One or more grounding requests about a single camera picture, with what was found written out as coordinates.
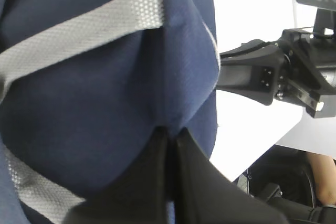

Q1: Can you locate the navy and white lunch bag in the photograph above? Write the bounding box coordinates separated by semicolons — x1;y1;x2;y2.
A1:
1;0;220;223

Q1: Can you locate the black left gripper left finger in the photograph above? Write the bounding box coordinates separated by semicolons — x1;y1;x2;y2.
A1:
63;127;168;224

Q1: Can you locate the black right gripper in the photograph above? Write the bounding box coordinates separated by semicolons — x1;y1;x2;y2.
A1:
216;29;335;118

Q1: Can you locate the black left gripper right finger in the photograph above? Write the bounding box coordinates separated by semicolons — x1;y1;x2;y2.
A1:
175;128;288;224

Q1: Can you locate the person forearm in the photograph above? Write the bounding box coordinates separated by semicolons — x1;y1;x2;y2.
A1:
307;153;335;205

